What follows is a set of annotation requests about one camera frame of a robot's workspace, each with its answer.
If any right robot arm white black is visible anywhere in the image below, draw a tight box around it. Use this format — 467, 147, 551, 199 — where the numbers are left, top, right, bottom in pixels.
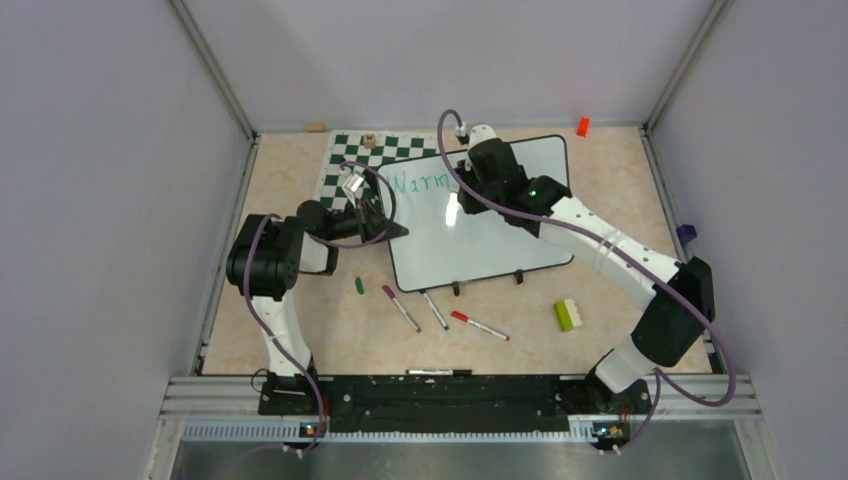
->
453, 133, 714, 412

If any blue capped marker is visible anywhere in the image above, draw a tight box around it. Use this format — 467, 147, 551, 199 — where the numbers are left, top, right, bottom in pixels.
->
419, 290, 450, 331

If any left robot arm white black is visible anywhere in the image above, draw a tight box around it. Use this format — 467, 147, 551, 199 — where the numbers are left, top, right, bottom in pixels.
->
226, 200, 409, 414

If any purple capped marker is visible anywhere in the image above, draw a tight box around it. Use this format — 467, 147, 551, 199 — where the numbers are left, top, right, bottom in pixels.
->
382, 285, 422, 333

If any orange small block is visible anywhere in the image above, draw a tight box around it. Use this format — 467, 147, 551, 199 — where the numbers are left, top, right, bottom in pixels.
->
576, 117, 591, 138

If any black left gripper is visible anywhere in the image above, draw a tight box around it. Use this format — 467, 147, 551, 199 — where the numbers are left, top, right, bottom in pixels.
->
322, 195, 407, 244

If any red capped marker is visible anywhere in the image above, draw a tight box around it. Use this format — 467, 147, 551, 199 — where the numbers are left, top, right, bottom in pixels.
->
451, 310, 511, 341

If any green white chessboard mat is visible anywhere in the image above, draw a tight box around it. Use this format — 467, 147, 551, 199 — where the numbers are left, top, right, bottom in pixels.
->
317, 129, 442, 213

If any green lego brick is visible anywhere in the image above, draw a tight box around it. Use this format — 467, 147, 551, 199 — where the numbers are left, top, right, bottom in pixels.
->
553, 298, 583, 333

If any purple small object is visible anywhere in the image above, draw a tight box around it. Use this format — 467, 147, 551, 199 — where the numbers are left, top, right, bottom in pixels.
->
676, 224, 698, 245

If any white whiteboard black frame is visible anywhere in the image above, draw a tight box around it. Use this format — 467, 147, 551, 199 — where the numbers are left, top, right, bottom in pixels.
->
378, 155, 573, 293

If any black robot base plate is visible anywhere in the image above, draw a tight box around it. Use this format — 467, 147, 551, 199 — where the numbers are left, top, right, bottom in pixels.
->
258, 372, 651, 434

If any silver marker near base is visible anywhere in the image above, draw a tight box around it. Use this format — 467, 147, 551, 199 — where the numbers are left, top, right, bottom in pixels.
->
405, 368, 473, 376

